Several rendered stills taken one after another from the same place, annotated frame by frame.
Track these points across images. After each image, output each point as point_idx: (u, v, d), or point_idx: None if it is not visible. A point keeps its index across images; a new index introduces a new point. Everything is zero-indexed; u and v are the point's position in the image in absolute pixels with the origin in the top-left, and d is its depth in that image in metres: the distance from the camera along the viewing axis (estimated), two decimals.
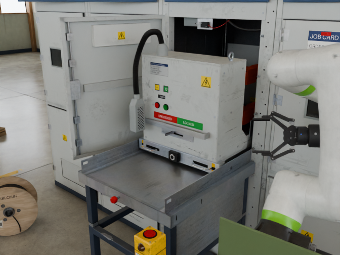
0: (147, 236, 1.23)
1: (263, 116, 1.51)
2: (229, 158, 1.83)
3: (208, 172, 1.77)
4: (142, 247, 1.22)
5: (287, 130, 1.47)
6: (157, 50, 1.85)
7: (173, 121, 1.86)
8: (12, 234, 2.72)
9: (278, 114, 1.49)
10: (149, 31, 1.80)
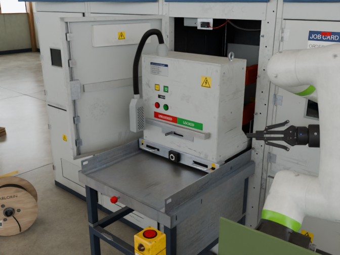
0: (147, 236, 1.23)
1: (257, 131, 1.51)
2: (229, 158, 1.83)
3: (208, 172, 1.77)
4: (142, 247, 1.22)
5: (287, 132, 1.46)
6: (157, 50, 1.85)
7: (173, 121, 1.86)
8: (12, 234, 2.72)
9: (272, 125, 1.49)
10: (149, 31, 1.80)
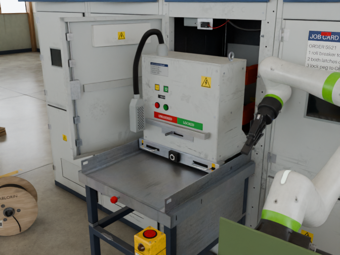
0: (147, 236, 1.23)
1: (249, 143, 1.48)
2: (229, 158, 1.83)
3: (208, 172, 1.77)
4: (142, 247, 1.22)
5: (263, 124, 1.53)
6: (157, 50, 1.85)
7: (173, 121, 1.86)
8: (12, 234, 2.72)
9: (256, 129, 1.49)
10: (149, 31, 1.80)
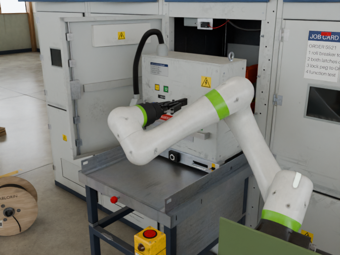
0: (147, 236, 1.23)
1: (182, 101, 1.60)
2: (229, 158, 1.83)
3: (208, 172, 1.77)
4: (142, 247, 1.22)
5: (163, 105, 1.51)
6: (157, 50, 1.85)
7: None
8: (12, 234, 2.72)
9: (178, 104, 1.53)
10: (149, 31, 1.80)
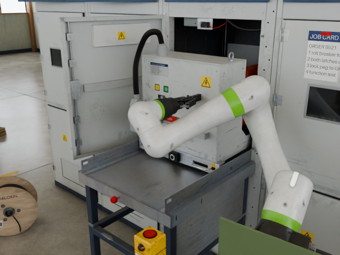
0: (147, 236, 1.23)
1: (196, 97, 1.67)
2: (229, 158, 1.83)
3: (208, 172, 1.77)
4: (142, 247, 1.22)
5: (179, 100, 1.58)
6: (157, 50, 1.85)
7: (173, 121, 1.86)
8: (12, 234, 2.72)
9: (193, 99, 1.61)
10: (149, 31, 1.80)
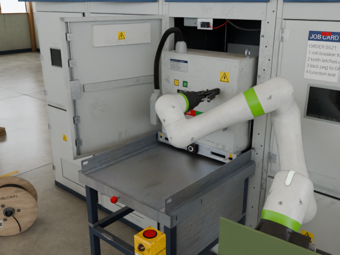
0: (147, 236, 1.23)
1: (215, 91, 1.78)
2: (245, 149, 1.94)
3: (226, 162, 1.88)
4: (142, 247, 1.22)
5: (200, 93, 1.69)
6: (177, 47, 1.96)
7: (192, 114, 1.97)
8: (12, 234, 2.72)
9: (213, 93, 1.72)
10: (170, 29, 1.91)
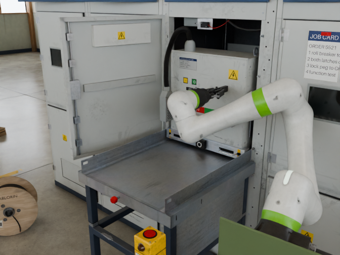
0: (147, 236, 1.23)
1: (224, 88, 1.83)
2: (252, 144, 2.00)
3: (234, 157, 1.93)
4: (142, 247, 1.22)
5: (210, 91, 1.75)
6: (186, 46, 2.02)
7: (201, 111, 2.02)
8: (12, 234, 2.72)
9: (222, 90, 1.77)
10: (179, 28, 1.97)
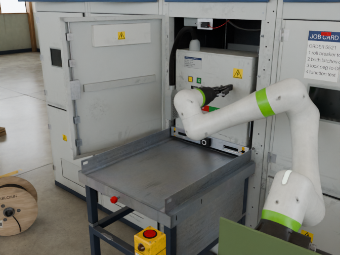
0: (147, 236, 1.23)
1: (229, 87, 1.87)
2: None
3: (239, 155, 1.97)
4: (142, 247, 1.22)
5: (215, 89, 1.78)
6: (190, 45, 2.05)
7: (205, 109, 2.05)
8: (12, 234, 2.72)
9: (226, 89, 1.80)
10: (184, 28, 2.00)
